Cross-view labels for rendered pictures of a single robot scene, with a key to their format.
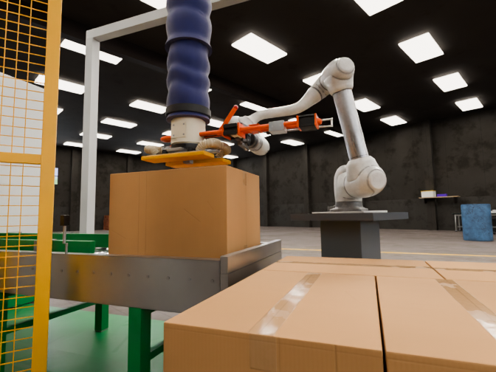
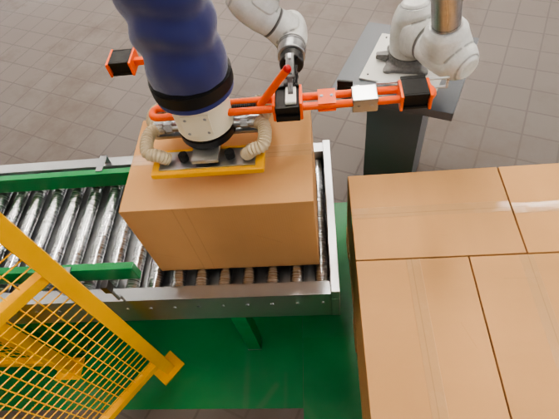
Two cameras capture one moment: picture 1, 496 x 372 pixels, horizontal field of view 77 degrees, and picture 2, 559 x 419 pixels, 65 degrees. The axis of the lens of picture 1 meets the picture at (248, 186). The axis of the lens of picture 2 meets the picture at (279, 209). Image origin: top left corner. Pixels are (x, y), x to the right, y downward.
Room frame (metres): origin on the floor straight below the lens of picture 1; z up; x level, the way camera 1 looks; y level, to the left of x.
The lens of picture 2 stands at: (0.51, 0.32, 1.99)
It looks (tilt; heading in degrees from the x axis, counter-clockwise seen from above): 55 degrees down; 350
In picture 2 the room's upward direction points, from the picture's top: 12 degrees counter-clockwise
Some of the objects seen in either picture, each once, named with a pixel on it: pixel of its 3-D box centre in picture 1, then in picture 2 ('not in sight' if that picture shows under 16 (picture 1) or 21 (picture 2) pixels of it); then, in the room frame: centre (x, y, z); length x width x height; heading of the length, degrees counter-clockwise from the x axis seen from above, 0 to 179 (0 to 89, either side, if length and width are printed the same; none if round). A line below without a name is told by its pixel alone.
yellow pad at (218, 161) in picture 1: (198, 160); not in sight; (1.62, 0.26, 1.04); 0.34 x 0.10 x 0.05; 69
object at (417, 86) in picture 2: (308, 122); (414, 94); (1.31, -0.26, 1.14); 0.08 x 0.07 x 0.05; 69
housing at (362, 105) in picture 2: (277, 128); (363, 98); (1.36, -0.14, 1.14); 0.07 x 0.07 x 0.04; 69
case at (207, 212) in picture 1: (188, 215); (232, 193); (1.52, 0.29, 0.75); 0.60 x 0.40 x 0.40; 69
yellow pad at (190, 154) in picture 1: (177, 153); (207, 158); (1.44, 0.33, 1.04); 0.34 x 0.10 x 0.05; 69
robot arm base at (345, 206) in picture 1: (345, 207); (403, 55); (1.88, -0.59, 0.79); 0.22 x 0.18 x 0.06; 55
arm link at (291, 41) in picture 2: (252, 142); (291, 51); (1.65, -0.03, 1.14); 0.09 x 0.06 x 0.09; 69
